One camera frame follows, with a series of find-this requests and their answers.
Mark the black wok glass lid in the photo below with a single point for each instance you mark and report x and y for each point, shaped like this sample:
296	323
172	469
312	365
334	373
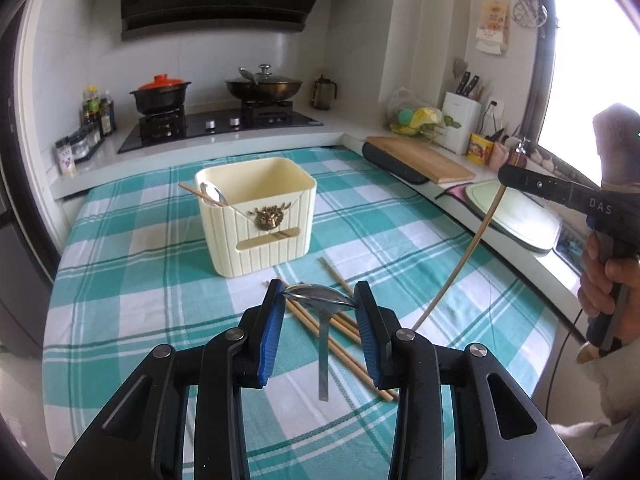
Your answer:
263	86

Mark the wooden cutting board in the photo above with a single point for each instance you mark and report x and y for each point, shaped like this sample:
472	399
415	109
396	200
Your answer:
419	156

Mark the hanging wall calendar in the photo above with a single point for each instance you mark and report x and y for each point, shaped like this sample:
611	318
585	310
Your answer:
492	33

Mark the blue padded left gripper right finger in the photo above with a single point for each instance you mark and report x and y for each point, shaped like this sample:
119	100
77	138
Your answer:
500	434

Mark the wooden chopstick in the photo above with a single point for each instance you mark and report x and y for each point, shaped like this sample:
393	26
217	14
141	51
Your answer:
464	258
301	311
197	194
345	320
337	276
345	358

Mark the yellow green bag bundle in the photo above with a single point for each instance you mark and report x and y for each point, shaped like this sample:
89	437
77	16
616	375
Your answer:
406	115

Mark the steel spoon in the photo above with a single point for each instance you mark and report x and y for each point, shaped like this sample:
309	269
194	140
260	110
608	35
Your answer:
325	302
213	193

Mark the teal white checkered tablecloth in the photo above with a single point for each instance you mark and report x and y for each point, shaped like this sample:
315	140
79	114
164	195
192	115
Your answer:
136	272

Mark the sauce bottles group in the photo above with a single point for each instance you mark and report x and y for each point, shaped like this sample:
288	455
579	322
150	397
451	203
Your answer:
98	109

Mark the dark glass kettle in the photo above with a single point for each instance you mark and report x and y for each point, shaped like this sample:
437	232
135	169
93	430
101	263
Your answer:
325	92

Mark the black pot red lid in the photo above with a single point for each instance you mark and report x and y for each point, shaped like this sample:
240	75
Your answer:
161	95

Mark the person's right hand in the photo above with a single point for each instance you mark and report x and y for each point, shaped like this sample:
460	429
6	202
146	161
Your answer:
596	284

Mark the yellow utensil cup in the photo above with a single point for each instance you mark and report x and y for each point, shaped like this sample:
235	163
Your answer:
479	149

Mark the black gas cooktop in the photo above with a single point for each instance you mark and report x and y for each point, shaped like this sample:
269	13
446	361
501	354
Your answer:
177	125

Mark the cream utensil holder box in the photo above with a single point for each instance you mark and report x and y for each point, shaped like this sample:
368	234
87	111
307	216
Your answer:
265	218

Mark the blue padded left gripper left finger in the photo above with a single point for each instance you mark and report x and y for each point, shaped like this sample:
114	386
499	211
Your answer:
139	433

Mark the white spice jar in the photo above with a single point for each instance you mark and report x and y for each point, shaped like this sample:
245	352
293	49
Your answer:
64	153

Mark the white knife block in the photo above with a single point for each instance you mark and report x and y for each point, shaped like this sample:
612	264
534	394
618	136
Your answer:
461	115

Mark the spice jar rack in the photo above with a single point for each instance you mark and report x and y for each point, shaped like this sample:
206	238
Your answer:
84	142

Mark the green plastic cutting board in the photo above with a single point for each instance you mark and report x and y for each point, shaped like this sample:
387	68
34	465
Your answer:
517	215

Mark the black chair back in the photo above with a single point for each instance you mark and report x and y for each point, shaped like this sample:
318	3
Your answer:
389	163

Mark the grey steel refrigerator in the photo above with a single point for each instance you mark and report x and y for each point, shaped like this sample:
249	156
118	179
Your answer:
28	257

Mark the metal wire trivet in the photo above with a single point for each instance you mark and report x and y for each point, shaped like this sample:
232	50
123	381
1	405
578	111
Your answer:
529	13

